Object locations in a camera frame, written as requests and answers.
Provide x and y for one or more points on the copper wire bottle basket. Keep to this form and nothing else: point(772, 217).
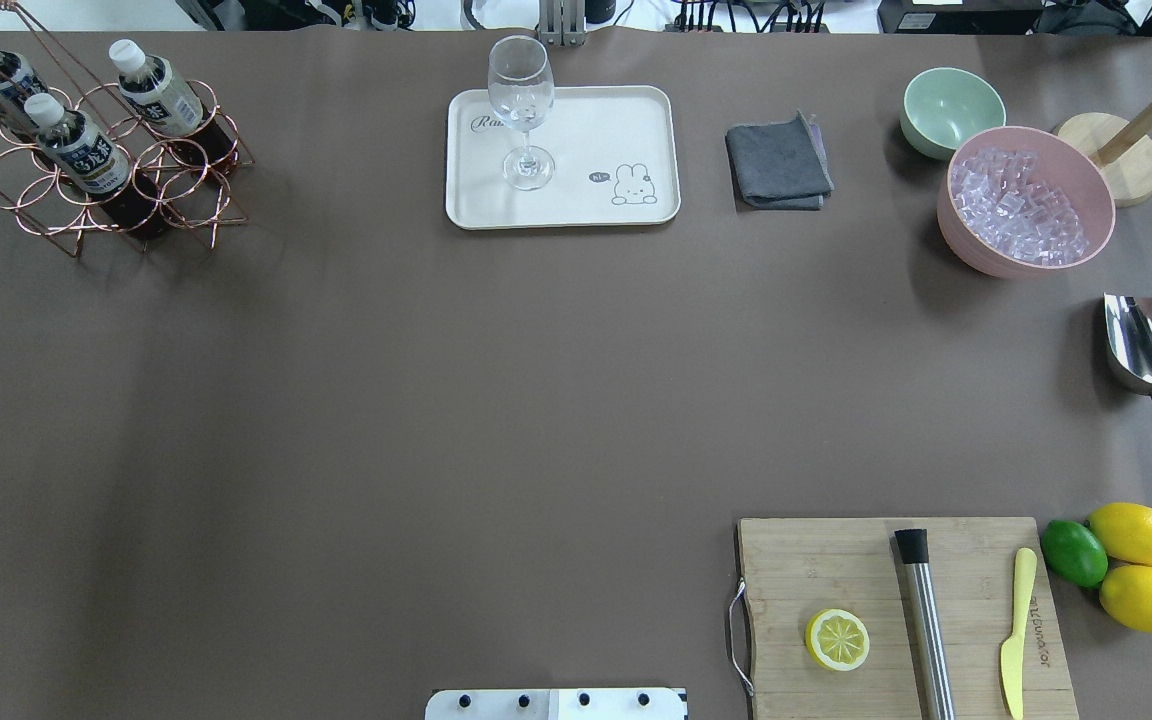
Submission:
point(42, 200)

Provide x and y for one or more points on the tea bottle middle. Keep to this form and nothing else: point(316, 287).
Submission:
point(171, 108)

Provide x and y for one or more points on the tea bottle front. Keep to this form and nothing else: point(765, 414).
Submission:
point(125, 194)

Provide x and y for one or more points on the cream rabbit serving tray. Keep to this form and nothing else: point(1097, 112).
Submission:
point(614, 148)

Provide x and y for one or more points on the folded grey cloth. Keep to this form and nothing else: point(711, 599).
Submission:
point(780, 166)

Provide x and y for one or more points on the clear wine glass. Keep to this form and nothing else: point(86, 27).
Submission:
point(521, 90)

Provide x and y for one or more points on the wooden cutting board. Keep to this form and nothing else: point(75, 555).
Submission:
point(794, 568)

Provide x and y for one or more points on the half lemon slice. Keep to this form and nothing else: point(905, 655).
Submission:
point(837, 639)

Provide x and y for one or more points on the mint green bowl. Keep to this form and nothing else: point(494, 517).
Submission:
point(943, 107)

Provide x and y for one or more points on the steel muddler black tip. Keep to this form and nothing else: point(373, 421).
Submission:
point(912, 544)

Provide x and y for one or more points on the pink bowl with ice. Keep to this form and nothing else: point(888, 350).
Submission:
point(1018, 202)

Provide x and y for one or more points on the yellow plastic knife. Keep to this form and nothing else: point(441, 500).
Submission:
point(1012, 650)

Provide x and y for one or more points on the green lime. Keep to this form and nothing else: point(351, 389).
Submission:
point(1073, 553)

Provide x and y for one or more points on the yellow lemon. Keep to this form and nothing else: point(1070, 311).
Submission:
point(1126, 595)
point(1125, 530)

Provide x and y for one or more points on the wooden cup tree stand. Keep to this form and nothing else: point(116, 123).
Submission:
point(1120, 149)

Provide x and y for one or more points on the aluminium frame post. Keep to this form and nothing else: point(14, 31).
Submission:
point(562, 23)

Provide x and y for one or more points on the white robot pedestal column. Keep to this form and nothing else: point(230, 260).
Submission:
point(559, 703)

